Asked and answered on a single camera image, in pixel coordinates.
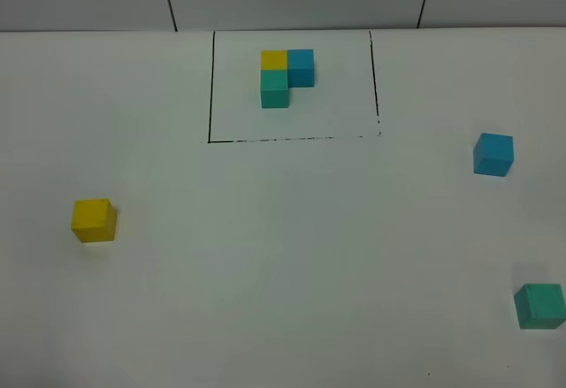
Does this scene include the yellow template block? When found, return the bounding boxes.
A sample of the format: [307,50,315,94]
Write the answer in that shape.
[261,49,288,71]

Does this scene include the blue template block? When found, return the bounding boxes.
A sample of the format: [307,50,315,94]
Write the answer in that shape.
[287,49,315,87]

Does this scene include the green template block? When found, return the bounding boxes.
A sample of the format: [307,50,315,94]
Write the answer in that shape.
[260,70,290,109]

